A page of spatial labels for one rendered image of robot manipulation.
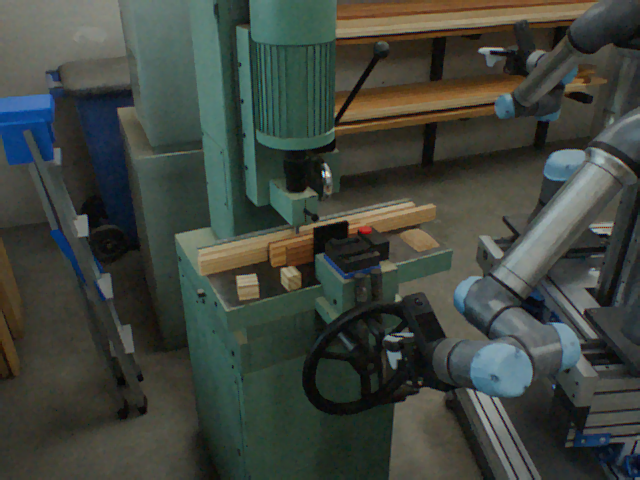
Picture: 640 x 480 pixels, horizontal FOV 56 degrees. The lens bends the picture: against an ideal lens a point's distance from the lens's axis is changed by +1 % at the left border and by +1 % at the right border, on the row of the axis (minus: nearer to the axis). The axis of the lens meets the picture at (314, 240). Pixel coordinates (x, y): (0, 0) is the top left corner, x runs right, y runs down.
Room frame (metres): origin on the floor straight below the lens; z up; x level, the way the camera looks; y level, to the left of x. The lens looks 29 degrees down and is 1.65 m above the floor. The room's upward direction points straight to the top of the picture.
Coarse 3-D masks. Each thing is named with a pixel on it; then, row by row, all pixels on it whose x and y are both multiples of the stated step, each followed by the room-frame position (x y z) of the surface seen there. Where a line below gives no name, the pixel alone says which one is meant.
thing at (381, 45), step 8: (376, 48) 1.23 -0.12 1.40; (384, 48) 1.23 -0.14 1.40; (376, 56) 1.23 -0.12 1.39; (384, 56) 1.23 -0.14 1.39; (368, 64) 1.27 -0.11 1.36; (368, 72) 1.28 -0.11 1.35; (360, 80) 1.30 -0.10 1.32; (360, 88) 1.31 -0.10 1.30; (352, 96) 1.33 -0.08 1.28; (344, 104) 1.36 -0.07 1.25; (344, 112) 1.38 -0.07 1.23; (336, 120) 1.40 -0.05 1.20; (328, 144) 1.45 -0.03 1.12; (320, 152) 1.45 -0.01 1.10; (328, 152) 1.46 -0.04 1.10
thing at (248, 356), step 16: (176, 240) 1.53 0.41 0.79; (192, 240) 1.52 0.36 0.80; (208, 240) 1.52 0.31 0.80; (192, 256) 1.43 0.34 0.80; (192, 272) 1.39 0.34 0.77; (208, 304) 1.26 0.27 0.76; (320, 320) 1.13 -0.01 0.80; (400, 320) 1.23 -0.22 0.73; (224, 336) 1.15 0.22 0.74; (240, 336) 1.07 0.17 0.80; (272, 336) 1.08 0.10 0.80; (288, 336) 1.10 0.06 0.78; (304, 336) 1.11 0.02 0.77; (240, 352) 1.05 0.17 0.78; (256, 352) 1.06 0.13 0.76; (272, 352) 1.08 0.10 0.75; (288, 352) 1.10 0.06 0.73; (304, 352) 1.11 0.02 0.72; (240, 368) 1.05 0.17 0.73; (256, 368) 1.06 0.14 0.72
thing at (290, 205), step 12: (276, 180) 1.34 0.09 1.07; (276, 192) 1.31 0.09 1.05; (288, 192) 1.27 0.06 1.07; (300, 192) 1.27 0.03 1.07; (312, 192) 1.27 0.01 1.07; (276, 204) 1.31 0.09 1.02; (288, 204) 1.24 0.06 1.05; (300, 204) 1.24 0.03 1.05; (312, 204) 1.25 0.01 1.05; (288, 216) 1.25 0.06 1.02; (300, 216) 1.24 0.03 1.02
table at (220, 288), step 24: (264, 264) 1.22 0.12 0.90; (312, 264) 1.22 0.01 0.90; (408, 264) 1.24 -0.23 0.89; (432, 264) 1.27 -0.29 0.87; (216, 288) 1.12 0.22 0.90; (264, 288) 1.12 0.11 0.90; (312, 288) 1.12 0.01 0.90; (240, 312) 1.05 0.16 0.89; (264, 312) 1.07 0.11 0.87; (288, 312) 1.10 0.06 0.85; (336, 312) 1.07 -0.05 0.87
